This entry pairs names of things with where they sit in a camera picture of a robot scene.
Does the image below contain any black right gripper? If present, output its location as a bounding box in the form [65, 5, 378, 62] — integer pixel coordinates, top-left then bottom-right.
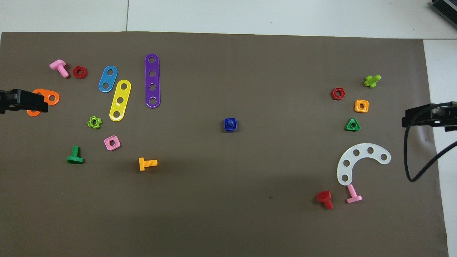
[401, 102, 457, 132]

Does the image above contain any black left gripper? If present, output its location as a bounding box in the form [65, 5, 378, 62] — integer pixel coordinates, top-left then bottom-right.
[0, 89, 49, 115]

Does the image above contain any orange angled three-hole plate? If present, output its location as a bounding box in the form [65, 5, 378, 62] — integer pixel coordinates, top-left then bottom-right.
[27, 89, 60, 117]

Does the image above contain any pink plastic screw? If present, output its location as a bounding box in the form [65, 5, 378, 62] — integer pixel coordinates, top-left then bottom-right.
[346, 184, 363, 204]
[49, 59, 70, 78]

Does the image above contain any dark green plastic screw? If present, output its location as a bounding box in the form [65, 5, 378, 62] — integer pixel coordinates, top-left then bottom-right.
[67, 145, 85, 165]

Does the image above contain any lime green cross-head screw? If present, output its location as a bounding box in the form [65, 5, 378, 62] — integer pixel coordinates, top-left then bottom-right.
[363, 74, 382, 89]

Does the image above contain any white curved five-hole plate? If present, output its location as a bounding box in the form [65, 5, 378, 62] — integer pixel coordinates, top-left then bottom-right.
[337, 143, 392, 186]

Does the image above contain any orange square plastic nut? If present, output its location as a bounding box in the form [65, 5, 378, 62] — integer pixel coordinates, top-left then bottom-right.
[354, 99, 370, 114]

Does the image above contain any green triangular plastic nut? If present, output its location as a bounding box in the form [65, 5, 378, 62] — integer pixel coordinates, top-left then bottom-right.
[345, 117, 361, 132]

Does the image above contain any blue two-hole plastic plate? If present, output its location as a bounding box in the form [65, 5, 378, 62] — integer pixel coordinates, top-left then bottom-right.
[98, 65, 118, 93]

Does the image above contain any yellow three-hole plastic plate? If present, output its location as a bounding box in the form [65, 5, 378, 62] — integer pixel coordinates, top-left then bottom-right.
[109, 79, 132, 122]

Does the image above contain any pink square plastic nut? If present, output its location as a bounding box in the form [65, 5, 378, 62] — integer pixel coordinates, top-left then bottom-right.
[104, 135, 121, 151]

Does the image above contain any dark grey ribbed device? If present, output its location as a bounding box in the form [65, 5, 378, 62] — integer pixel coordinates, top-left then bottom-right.
[428, 0, 457, 20]

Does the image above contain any red plastic screw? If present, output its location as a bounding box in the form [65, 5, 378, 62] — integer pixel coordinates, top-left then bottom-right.
[316, 191, 334, 210]

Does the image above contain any purple four-hole plastic plate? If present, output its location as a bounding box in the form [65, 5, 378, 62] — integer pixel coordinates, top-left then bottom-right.
[145, 54, 161, 109]

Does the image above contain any yellow-orange plastic screw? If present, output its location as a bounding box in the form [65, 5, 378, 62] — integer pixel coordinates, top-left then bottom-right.
[139, 157, 158, 171]

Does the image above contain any brown table mat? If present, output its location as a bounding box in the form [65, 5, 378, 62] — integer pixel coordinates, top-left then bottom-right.
[0, 31, 450, 257]

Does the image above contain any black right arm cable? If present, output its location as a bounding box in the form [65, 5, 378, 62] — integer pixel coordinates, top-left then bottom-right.
[403, 104, 457, 183]

